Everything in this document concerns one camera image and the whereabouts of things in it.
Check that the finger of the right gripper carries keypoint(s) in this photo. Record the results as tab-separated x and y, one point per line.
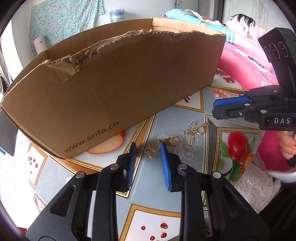
254	96
260	111

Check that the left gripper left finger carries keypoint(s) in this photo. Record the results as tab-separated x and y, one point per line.
85	208

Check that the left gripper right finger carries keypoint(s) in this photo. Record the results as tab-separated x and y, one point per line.
211	208

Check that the person's right hand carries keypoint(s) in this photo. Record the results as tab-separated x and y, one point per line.
287	144

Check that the pink quilt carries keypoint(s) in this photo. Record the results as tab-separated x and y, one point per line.
253	71

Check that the white fluffy cloth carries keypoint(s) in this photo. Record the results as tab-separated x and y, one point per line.
259	187

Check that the silver gold charm earrings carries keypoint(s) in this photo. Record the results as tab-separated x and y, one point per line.
192	130

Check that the dark grey cabinet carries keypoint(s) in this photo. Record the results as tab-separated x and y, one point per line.
8	134

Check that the brown cardboard box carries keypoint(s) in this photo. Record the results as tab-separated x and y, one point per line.
93	85

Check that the blue water bottle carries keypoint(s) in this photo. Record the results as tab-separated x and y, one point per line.
117	15

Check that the rolled white paper tube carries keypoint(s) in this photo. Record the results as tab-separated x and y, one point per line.
40	44

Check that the floral blue curtain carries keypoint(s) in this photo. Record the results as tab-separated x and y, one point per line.
59	20

